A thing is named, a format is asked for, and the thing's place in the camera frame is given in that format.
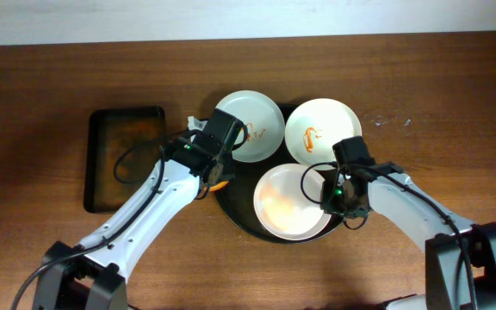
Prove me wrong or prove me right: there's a green orange sponge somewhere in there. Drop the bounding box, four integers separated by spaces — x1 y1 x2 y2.
209 181 229 192

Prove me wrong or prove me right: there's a white plate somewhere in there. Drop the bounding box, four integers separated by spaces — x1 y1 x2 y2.
216 90 285 163
253 164 332 241
284 98 363 166

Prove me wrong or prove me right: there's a white plate bottom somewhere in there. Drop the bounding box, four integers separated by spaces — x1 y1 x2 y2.
253 164 332 241

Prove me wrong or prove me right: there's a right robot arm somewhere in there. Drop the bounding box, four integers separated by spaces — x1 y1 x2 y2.
320 136 496 310

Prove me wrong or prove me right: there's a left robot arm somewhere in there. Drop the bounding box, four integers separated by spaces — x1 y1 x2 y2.
28 108 246 309

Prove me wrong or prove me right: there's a black round tray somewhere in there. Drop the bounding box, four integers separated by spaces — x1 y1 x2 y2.
215 106 342 244

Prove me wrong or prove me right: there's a black rectangular tray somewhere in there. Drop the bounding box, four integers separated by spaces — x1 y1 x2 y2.
83 106 166 214

